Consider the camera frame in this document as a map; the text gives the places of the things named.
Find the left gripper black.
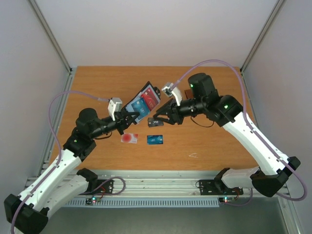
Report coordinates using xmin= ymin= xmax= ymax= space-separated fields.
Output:
xmin=90 ymin=109 xmax=139 ymax=139

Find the black VIP credit card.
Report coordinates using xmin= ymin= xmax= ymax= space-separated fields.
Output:
xmin=147 ymin=117 xmax=164 ymax=128

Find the red white credit card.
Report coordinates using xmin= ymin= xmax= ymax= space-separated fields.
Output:
xmin=121 ymin=133 xmax=138 ymax=143

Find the blue credit card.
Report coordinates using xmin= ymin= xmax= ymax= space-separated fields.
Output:
xmin=147 ymin=135 xmax=163 ymax=145

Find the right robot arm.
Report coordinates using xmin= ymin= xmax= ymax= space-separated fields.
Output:
xmin=153 ymin=73 xmax=301 ymax=197

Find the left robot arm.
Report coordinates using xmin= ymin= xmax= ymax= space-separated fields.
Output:
xmin=4 ymin=108 xmax=139 ymax=234

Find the dark red credit card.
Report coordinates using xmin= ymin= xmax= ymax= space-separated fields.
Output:
xmin=141 ymin=88 xmax=159 ymax=110

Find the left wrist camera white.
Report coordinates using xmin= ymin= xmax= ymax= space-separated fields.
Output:
xmin=108 ymin=97 xmax=122 ymax=121

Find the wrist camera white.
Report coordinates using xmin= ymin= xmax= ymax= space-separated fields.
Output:
xmin=161 ymin=82 xmax=183 ymax=106
xmin=108 ymin=97 xmax=122 ymax=121

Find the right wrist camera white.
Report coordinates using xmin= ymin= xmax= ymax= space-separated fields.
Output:
xmin=161 ymin=82 xmax=183 ymax=106

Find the aluminium rail frame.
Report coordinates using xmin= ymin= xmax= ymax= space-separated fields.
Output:
xmin=26 ymin=169 xmax=291 ymax=198

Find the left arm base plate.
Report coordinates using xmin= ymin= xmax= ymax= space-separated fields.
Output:
xmin=80 ymin=179 xmax=114 ymax=195

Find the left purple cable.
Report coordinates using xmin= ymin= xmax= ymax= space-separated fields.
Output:
xmin=9 ymin=90 xmax=110 ymax=234

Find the purple cable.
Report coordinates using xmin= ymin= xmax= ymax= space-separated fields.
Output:
xmin=170 ymin=59 xmax=307 ymax=202
xmin=9 ymin=90 xmax=110 ymax=234

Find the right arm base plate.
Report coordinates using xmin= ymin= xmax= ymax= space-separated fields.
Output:
xmin=195 ymin=179 xmax=244 ymax=195

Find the grey slotted cable duct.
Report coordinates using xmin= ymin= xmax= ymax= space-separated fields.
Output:
xmin=64 ymin=197 xmax=219 ymax=209

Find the left corner aluminium post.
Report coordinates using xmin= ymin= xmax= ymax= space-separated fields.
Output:
xmin=27 ymin=0 xmax=72 ymax=74

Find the corner aluminium post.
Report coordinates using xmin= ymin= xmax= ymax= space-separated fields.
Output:
xmin=240 ymin=0 xmax=286 ymax=74
xmin=27 ymin=0 xmax=72 ymax=74

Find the right corner aluminium post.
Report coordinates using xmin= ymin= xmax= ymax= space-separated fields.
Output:
xmin=240 ymin=0 xmax=286 ymax=74

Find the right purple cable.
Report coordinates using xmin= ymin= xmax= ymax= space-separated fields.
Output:
xmin=170 ymin=59 xmax=307 ymax=202

